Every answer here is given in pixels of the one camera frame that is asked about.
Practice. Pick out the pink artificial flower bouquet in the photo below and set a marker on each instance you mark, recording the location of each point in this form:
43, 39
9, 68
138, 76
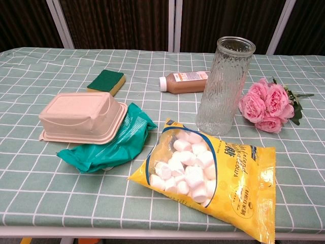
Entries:
264, 104

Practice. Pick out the clear textured glass vase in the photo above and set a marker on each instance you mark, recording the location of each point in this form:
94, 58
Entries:
223, 91

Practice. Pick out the brown drink bottle white cap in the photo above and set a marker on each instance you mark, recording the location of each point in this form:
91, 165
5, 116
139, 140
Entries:
182, 82

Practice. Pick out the teal plastic packet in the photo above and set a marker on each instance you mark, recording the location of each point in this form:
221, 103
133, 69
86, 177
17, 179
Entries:
122, 147

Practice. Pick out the green and yellow sponge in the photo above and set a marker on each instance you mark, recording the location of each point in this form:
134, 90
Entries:
106, 81

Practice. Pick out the beige plastic food container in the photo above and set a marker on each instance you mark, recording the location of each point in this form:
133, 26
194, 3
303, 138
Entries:
81, 114

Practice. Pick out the yellow marshmallow bag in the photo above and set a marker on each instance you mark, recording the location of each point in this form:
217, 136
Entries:
228, 178

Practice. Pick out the dark slatted screen panel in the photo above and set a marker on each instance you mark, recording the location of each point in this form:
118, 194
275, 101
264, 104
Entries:
119, 24

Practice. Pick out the green checked tablecloth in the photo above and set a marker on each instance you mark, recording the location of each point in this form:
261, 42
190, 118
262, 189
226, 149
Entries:
50, 193

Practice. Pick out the white metal frame post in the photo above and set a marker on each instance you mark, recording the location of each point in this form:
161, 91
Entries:
280, 26
61, 24
175, 25

